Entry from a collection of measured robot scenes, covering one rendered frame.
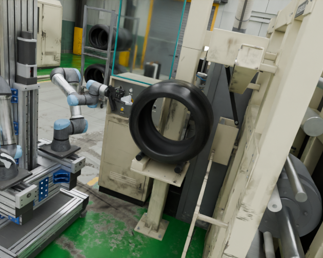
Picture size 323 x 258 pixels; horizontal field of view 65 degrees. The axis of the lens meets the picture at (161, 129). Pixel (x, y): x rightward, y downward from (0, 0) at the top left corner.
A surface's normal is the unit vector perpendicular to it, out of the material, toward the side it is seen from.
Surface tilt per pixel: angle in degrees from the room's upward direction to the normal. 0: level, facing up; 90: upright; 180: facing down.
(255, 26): 90
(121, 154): 91
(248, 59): 72
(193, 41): 90
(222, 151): 90
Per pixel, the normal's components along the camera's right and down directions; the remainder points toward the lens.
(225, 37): -0.29, 0.29
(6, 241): 0.19, -0.92
